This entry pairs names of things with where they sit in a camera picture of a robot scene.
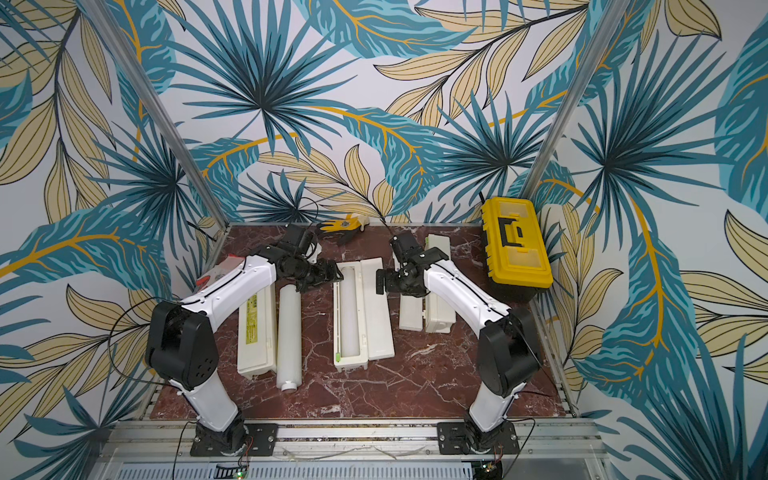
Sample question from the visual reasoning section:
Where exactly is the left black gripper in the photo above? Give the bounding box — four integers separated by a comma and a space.
287, 256, 345, 294

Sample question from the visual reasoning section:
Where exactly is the white wrap dispenser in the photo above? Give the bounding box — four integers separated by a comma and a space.
398, 233, 457, 335
333, 257, 395, 372
237, 285, 277, 378

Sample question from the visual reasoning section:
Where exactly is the short plastic wrap roll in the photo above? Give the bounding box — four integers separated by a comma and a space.
339, 266, 360, 358

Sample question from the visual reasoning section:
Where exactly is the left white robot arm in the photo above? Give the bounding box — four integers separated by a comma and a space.
145, 224, 343, 455

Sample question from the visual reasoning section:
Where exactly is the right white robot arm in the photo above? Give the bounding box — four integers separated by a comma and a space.
376, 231, 542, 453

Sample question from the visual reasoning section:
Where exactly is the long left plastic wrap roll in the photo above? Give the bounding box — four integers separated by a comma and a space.
276, 285, 302, 391

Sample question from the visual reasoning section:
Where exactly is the yellow black work glove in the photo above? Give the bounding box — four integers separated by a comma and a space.
316, 214, 370, 246

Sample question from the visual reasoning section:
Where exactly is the red white work glove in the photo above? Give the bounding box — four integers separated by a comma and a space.
194, 255, 244, 292

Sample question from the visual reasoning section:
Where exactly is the yellow black toolbox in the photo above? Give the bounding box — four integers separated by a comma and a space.
481, 197, 553, 304

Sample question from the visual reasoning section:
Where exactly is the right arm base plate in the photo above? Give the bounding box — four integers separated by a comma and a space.
436, 420, 520, 455

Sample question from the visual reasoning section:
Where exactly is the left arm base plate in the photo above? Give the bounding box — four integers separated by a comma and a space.
190, 423, 278, 457

